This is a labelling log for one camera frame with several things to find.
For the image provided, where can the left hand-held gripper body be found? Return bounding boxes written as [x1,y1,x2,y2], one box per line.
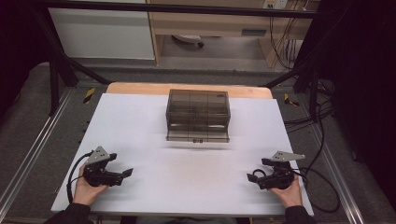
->
[82,146,124,188]

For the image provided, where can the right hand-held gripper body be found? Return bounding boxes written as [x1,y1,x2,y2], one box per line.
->
[257,150,306,190]

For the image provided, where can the dark transparent plastic storage box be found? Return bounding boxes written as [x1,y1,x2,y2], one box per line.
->
[164,89,232,145]

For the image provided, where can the person's right hand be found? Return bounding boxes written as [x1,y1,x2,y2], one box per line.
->
[268,176,304,209]

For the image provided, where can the person's left hand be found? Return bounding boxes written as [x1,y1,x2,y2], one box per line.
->
[72,164,108,206]

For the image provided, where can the white table mat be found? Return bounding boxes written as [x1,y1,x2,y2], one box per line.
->
[50,92,315,217]

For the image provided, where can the yellow black tape marker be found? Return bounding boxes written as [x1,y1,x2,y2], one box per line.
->
[82,87,96,105]
[283,92,301,107]

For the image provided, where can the wooden table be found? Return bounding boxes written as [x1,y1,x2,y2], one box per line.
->
[106,81,274,100]

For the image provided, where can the white cabinet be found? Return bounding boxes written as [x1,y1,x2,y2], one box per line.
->
[48,0,156,61]

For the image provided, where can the wooden desk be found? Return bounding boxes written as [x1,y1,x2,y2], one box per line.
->
[146,0,314,69]

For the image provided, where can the white power strip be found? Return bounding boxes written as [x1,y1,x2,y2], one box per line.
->
[262,0,290,10]

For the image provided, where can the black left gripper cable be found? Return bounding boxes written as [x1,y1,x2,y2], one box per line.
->
[66,150,94,204]

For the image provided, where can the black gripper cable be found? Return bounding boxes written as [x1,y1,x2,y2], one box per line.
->
[291,167,341,215]
[66,150,94,204]

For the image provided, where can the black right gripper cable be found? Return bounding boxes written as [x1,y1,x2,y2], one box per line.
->
[291,167,341,215]

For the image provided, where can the aluminium floor rail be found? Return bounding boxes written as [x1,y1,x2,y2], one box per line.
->
[0,89,75,213]
[310,122,366,224]

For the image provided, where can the black floor cables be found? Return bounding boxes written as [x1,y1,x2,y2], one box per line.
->
[283,78,335,134]

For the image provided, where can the black metal frame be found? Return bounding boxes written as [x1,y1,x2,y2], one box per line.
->
[32,0,354,118]

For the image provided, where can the hanging black cables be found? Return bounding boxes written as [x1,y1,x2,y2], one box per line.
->
[268,0,309,70]

